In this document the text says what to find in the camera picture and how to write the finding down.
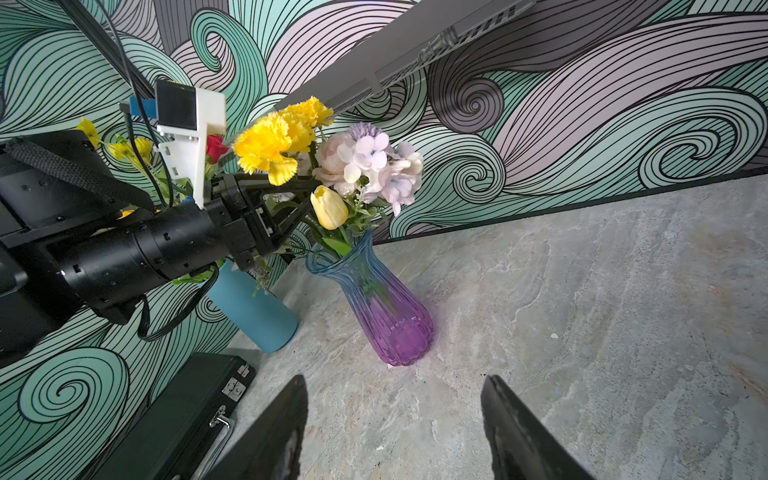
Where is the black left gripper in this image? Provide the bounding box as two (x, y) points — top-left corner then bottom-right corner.
(206, 172), (322, 271)

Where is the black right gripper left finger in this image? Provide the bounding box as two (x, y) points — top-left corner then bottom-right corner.
(203, 375), (308, 480)

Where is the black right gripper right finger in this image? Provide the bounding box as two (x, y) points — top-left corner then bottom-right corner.
(481, 375), (593, 480)

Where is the purple glass vase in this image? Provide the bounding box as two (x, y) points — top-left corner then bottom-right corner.
(306, 231), (434, 366)

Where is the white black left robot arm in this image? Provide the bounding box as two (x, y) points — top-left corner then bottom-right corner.
(1, 131), (316, 365)

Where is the teal ceramic vase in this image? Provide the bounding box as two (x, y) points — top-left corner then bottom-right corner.
(207, 259), (299, 353)

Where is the yellow carnation flower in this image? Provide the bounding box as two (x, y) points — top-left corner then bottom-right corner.
(233, 112), (298, 186)
(278, 96), (334, 153)

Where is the mixed rose bouquet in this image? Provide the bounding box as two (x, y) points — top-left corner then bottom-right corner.
(76, 118), (230, 205)

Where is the pink lilac flower bunch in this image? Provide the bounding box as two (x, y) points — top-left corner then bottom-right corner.
(312, 123), (424, 216)

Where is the black case with handle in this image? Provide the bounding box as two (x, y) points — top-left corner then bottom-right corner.
(93, 353), (256, 479)

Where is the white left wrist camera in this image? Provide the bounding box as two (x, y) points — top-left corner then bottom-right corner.
(129, 80), (227, 207)

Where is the black left corner post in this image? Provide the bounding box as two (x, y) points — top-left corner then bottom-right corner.
(55, 0), (155, 99)

